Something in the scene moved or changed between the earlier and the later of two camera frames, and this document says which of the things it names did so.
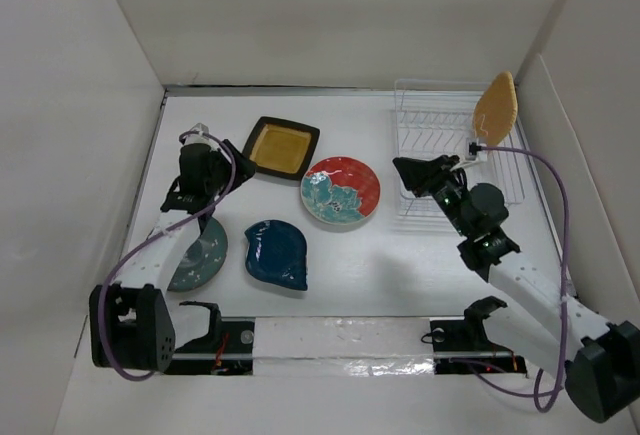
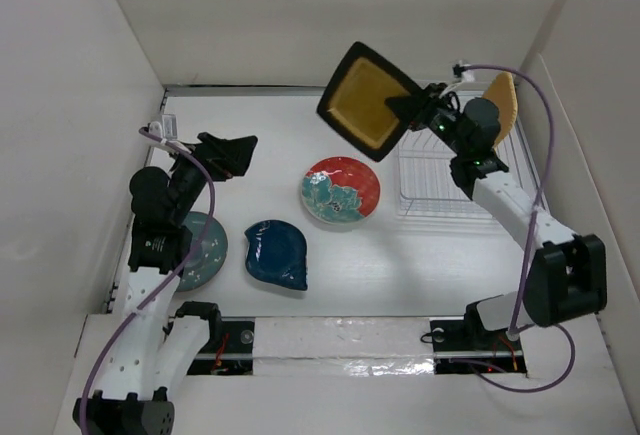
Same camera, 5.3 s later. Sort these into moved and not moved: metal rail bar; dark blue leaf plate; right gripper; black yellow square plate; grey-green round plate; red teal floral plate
Moved: right gripper; black yellow square plate
Not moved: grey-green round plate; red teal floral plate; metal rail bar; dark blue leaf plate
